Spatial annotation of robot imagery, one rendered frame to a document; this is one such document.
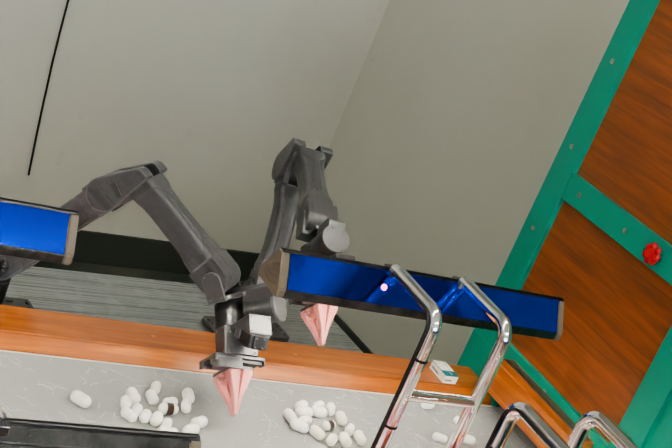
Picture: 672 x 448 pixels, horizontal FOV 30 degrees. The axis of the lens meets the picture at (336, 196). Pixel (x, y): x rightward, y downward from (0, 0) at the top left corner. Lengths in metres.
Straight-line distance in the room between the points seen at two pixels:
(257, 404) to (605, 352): 0.70
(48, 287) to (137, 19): 1.65
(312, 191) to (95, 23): 1.71
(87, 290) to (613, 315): 1.09
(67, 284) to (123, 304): 0.12
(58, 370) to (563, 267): 1.08
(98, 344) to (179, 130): 2.14
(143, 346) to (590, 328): 0.90
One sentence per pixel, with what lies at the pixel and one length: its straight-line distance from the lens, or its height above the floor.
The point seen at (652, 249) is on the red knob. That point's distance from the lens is 2.46.
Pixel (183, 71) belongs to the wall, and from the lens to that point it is 4.29.
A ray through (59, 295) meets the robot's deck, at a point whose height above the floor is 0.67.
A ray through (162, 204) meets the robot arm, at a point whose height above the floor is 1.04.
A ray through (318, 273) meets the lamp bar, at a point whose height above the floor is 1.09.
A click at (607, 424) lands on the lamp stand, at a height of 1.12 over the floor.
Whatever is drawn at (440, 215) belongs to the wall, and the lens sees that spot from 4.15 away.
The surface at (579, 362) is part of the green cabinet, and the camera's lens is 2.61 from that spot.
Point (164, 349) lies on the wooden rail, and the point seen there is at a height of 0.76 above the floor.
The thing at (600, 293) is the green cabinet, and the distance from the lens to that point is 2.59.
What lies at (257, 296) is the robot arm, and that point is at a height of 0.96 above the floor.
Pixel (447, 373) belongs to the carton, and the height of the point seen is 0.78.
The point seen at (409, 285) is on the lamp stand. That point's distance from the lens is 2.11.
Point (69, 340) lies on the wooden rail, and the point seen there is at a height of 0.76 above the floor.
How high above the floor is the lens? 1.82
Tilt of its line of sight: 17 degrees down
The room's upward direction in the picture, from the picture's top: 23 degrees clockwise
